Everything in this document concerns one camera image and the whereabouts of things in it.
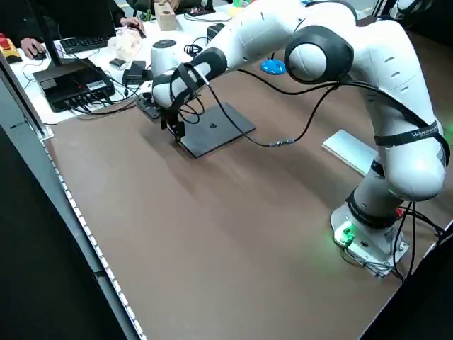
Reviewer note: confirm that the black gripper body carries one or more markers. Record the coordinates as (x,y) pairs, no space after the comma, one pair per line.
(171,114)

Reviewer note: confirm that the grey laptop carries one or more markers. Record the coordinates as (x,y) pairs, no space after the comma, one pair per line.
(219,131)

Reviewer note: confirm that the black computer mouse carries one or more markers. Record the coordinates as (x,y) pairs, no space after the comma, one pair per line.
(40,55)

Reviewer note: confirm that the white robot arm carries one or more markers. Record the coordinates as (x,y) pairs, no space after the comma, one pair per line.
(269,28)

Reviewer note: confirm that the blue desk lamp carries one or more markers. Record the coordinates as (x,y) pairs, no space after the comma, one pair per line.
(273,67)

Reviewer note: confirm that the black power adapter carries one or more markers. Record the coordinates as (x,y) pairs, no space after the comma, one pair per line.
(136,72)

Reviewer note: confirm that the small black device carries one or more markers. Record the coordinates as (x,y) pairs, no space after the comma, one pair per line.
(117,63)

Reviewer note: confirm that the clear plastic bag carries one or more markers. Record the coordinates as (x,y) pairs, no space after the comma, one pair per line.
(124,44)

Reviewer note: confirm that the small black box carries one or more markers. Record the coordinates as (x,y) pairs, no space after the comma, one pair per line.
(216,31)

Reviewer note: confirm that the black port hub box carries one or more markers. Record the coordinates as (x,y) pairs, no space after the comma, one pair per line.
(70,88)

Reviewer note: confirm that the black keyboard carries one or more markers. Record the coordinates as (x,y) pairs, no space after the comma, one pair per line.
(85,44)

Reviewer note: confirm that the person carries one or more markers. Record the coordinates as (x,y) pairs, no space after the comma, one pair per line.
(21,17)
(148,4)

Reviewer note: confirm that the black monitor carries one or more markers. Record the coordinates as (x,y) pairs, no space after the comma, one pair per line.
(85,17)

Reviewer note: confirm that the red emergency stop button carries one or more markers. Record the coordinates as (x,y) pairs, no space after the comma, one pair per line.
(7,47)

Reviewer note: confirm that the aluminium table edge rail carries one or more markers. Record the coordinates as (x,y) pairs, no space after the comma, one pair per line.
(76,205)

